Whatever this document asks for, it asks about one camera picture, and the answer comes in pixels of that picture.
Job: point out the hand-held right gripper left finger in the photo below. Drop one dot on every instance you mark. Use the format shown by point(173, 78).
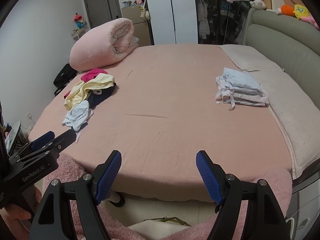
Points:
point(107, 177)

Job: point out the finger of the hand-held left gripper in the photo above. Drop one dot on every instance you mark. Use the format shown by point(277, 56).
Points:
point(43, 138)
point(63, 138)

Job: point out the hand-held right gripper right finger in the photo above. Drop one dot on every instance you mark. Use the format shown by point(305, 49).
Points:
point(208, 177)

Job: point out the light blue tie-waist garment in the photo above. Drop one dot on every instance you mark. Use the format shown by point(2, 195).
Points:
point(77, 116)

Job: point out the person's left hand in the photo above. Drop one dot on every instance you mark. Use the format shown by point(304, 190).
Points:
point(15, 216)

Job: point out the pink fluffy robe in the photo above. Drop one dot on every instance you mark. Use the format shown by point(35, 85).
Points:
point(72, 170)

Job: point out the pale yellow garment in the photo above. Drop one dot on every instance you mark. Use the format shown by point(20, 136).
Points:
point(82, 90)

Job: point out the navy striped garment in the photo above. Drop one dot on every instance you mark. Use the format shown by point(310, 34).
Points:
point(102, 97)

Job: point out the black bag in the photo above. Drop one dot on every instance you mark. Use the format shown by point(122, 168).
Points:
point(63, 76)

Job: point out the magenta garment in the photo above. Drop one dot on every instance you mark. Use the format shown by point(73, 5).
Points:
point(92, 74)

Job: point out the beige pants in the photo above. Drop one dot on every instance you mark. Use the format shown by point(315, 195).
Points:
point(155, 230)

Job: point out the bed with pink sheet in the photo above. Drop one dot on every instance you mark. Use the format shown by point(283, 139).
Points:
point(162, 105)

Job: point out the rolled pink quilt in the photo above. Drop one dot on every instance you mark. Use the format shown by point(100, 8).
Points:
point(95, 45)

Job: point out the pale blue folded garment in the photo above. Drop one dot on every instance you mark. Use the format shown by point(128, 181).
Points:
point(240, 80)

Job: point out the cream blanket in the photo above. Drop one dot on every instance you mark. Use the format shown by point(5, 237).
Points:
point(287, 110)

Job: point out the small white shelf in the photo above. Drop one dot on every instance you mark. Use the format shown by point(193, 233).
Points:
point(78, 35)

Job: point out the red plush toy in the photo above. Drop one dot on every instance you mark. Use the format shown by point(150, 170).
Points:
point(79, 20)

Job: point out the pale grey folded cloth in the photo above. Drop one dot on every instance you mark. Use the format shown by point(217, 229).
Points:
point(135, 42)

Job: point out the grey door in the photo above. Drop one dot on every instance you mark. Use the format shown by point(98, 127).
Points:
point(100, 7)

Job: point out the beige cabinet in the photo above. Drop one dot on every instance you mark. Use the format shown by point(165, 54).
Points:
point(132, 15)

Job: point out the grey-green padded headboard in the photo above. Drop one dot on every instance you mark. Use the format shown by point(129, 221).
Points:
point(282, 40)

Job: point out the pink-haired plush doll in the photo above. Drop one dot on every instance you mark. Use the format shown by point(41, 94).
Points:
point(139, 0)

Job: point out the glass-door wardrobe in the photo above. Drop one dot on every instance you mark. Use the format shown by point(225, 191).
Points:
point(215, 17)

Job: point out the orange carrot plush toy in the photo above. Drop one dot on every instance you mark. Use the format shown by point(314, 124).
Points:
point(286, 9)

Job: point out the pink star plush toy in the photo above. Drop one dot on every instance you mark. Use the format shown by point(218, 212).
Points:
point(311, 21)

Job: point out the yellow sponge plush toy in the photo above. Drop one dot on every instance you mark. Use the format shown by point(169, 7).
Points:
point(301, 11)

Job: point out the white wall socket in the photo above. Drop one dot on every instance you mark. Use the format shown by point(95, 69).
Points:
point(30, 116)

